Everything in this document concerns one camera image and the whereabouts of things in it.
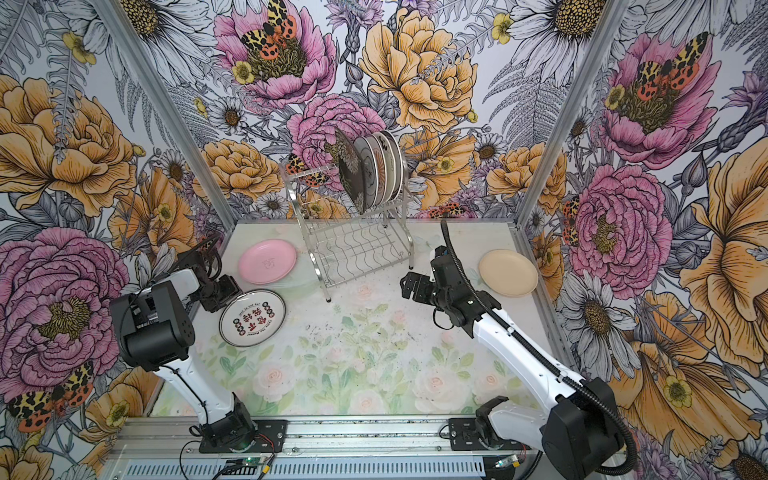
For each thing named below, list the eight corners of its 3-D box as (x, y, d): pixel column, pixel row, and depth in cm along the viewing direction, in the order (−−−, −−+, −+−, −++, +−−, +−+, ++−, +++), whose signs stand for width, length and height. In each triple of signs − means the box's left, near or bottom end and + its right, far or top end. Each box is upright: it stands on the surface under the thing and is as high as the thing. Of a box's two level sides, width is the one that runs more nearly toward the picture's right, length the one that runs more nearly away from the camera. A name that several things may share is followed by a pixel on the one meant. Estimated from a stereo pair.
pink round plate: (231, 284, 105) (228, 280, 104) (248, 243, 118) (246, 239, 116) (290, 284, 106) (289, 280, 104) (301, 243, 118) (299, 239, 116)
